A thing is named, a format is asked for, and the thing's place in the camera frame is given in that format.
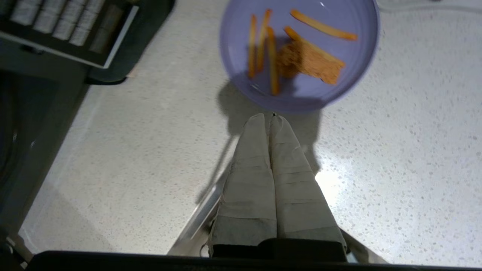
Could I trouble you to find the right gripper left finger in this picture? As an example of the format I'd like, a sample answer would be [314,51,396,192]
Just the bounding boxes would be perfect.
[209,113,278,247]

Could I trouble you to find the brown fried chicken piece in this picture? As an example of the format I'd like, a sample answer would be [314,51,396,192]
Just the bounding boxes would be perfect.
[278,38,345,85]

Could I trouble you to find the silver microwave oven body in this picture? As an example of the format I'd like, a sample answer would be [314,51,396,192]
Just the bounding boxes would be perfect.
[0,0,140,241]

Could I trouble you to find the long orange french fry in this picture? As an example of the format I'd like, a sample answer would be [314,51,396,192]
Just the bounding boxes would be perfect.
[289,9,358,41]

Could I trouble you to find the purple plate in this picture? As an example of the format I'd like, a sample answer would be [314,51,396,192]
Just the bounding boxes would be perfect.
[220,0,380,114]

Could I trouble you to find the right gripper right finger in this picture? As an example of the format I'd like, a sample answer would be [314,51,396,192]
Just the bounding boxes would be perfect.
[269,115,348,249]

